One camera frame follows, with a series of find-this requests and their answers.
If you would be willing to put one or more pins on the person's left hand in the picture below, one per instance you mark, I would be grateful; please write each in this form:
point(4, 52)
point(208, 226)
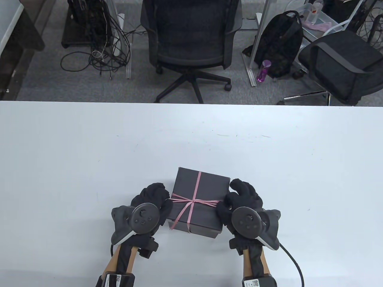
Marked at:
point(152, 194)

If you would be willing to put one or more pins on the person's right hand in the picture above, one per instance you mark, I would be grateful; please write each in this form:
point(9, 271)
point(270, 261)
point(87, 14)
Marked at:
point(242, 194)

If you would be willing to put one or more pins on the black cardboard box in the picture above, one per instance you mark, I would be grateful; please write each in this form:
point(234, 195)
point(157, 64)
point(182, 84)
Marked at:
point(209, 185)

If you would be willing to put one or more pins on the pink ribbon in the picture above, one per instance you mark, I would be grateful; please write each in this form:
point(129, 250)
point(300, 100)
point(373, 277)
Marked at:
point(194, 203)

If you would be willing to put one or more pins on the person's left forearm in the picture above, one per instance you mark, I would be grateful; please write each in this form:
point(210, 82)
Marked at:
point(113, 263)

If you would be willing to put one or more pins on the person's right forearm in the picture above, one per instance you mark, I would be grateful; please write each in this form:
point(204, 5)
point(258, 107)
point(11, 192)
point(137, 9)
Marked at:
point(248, 263)

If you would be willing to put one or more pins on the black right forearm pack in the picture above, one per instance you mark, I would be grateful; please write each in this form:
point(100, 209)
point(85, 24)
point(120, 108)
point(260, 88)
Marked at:
point(258, 281)

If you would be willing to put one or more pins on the black left forearm pack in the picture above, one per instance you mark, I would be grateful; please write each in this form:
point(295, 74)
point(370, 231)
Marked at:
point(116, 279)

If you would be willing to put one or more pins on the grey left hand controller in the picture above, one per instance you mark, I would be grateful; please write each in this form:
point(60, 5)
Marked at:
point(143, 218)

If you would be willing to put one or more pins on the grey hand controller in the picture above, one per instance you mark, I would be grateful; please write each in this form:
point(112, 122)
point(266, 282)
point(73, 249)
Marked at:
point(245, 222)
point(143, 218)

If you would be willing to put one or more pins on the grey right hand controller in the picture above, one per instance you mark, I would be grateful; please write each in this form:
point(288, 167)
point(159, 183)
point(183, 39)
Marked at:
point(245, 222)

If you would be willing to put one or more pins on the white metal desk leg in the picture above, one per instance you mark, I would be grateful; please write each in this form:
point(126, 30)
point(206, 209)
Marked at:
point(128, 71)
point(252, 77)

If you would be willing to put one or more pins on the purple water bottle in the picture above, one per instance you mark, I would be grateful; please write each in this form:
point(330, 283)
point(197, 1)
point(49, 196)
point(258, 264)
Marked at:
point(263, 71)

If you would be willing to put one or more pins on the black backpack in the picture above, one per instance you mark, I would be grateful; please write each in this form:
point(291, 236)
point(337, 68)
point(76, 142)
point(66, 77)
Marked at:
point(278, 39)

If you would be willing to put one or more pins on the black mesh office chair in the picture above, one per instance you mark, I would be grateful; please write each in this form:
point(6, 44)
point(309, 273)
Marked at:
point(188, 30)

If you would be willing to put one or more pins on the black chair with grey armrest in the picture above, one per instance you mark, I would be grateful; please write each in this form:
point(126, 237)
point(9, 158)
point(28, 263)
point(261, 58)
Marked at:
point(344, 59)

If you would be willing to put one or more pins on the white power strip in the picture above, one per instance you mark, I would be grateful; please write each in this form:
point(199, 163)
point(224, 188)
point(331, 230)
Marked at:
point(120, 21)

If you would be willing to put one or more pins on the pink cloth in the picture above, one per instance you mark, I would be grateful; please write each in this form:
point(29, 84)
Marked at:
point(318, 26)

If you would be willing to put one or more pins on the black computer tower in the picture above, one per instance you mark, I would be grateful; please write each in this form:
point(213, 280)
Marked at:
point(80, 18)

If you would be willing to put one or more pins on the clear small bottle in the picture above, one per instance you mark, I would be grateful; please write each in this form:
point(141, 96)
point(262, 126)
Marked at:
point(315, 15)

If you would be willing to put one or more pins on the white desk with dark side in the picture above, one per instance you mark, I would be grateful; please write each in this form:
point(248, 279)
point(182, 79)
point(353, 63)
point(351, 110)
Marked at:
point(9, 24)

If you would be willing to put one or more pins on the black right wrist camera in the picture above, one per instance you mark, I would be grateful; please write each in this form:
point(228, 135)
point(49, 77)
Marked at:
point(235, 243)

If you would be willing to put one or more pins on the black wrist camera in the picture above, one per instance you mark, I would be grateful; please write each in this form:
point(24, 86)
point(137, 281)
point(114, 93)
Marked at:
point(148, 249)
point(235, 243)

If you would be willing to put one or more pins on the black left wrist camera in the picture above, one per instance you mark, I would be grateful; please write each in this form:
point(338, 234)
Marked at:
point(148, 249)

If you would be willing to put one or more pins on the white frame storage rack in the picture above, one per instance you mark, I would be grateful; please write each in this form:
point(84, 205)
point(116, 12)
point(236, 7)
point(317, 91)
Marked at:
point(338, 27)

